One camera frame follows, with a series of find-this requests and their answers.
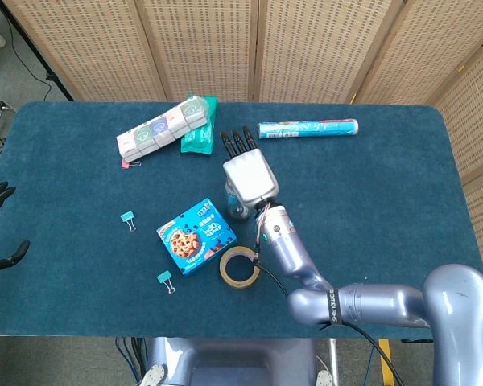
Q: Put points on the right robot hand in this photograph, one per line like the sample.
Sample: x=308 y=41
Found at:
x=249 y=177

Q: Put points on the clear glass jar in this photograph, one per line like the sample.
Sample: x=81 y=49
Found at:
x=237 y=209

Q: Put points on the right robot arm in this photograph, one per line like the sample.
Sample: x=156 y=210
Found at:
x=386 y=305

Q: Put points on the green snack packet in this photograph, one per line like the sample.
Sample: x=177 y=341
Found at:
x=199 y=140

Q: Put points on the blue plastic wrap roll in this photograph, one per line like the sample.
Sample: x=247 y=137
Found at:
x=306 y=128

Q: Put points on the blue cookie box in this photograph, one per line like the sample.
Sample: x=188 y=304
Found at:
x=197 y=237

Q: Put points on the yellow packing tape roll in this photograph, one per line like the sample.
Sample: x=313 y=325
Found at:
x=224 y=269

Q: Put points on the white tissue pack bundle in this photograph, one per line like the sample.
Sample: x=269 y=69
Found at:
x=161 y=128

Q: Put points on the teal table mat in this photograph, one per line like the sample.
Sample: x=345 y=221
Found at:
x=366 y=201

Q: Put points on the pink binder clip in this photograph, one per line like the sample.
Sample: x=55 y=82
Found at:
x=125 y=163

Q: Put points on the small teal binder clip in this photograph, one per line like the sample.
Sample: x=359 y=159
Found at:
x=126 y=216

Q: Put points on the large teal binder clip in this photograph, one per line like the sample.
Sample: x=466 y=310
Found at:
x=163 y=277

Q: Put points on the blue-grey robot torso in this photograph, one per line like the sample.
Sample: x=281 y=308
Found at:
x=233 y=362

